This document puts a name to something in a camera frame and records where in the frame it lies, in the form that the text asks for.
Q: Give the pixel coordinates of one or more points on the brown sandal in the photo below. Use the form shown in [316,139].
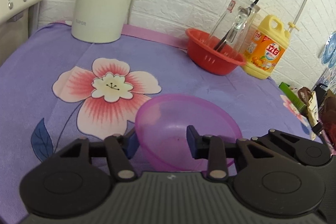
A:
[304,94]

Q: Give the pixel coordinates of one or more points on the black stirrer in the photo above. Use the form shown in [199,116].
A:
[236,27]

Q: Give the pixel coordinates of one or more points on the large blue paper fan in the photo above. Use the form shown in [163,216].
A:
[329,50]

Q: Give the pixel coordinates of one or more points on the red plastic basket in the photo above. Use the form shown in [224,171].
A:
[210,61]

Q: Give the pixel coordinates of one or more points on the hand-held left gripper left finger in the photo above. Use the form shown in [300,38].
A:
[131,146]

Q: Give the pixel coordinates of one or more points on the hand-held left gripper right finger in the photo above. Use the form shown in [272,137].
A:
[192,142]

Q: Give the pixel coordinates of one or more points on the purple floral tablecloth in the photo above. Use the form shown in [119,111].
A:
[39,61]

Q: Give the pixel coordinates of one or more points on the black bag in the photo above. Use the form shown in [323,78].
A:
[329,108]

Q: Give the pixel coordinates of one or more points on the yellow detergent bottle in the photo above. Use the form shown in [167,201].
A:
[267,56]

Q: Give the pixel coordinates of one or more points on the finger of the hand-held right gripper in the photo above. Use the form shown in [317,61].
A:
[275,140]

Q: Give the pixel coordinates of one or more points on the beige tote bag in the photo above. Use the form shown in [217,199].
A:
[315,108]

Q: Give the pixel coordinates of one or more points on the purple plastic bowl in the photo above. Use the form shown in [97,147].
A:
[170,121]

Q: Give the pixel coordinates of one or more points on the clear glass pitcher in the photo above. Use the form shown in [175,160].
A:
[236,22]

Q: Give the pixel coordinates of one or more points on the green box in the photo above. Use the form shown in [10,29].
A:
[292,95]

